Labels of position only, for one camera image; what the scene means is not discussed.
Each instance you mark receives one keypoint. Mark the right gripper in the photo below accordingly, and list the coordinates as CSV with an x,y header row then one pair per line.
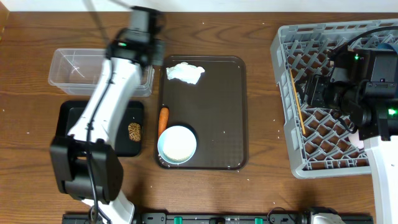
x,y
316,86

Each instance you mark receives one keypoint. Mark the wooden chopstick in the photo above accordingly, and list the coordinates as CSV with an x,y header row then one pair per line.
x,y
297,103

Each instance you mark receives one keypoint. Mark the pink small cup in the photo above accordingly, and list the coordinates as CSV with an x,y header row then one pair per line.
x,y
355,141

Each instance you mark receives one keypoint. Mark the dark blue plate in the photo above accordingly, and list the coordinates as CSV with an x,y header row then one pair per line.
x,y
387,46

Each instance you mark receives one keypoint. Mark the brown food scrap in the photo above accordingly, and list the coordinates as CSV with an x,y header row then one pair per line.
x,y
135,132

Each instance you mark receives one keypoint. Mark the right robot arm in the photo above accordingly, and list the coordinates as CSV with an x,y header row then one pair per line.
x,y
363,86

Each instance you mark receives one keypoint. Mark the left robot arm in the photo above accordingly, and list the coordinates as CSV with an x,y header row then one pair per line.
x,y
84,162

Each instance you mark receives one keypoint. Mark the grey dishwasher rack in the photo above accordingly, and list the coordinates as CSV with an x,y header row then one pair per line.
x,y
325,150

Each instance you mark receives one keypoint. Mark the black waste tray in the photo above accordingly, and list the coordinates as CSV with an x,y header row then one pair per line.
x,y
70,111

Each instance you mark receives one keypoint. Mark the brown serving tray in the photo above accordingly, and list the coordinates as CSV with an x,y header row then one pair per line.
x,y
215,109

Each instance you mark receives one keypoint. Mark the crumpled white napkin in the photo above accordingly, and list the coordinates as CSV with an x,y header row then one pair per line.
x,y
185,72

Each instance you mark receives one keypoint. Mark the light blue rice bowl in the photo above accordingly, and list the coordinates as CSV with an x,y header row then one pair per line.
x,y
177,145

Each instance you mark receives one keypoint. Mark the orange carrot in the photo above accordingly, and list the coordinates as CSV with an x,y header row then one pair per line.
x,y
163,120

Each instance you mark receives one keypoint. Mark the clear plastic bin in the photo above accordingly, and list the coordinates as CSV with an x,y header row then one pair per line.
x,y
86,72

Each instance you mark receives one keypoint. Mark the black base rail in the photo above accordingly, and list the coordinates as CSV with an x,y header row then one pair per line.
x,y
162,218

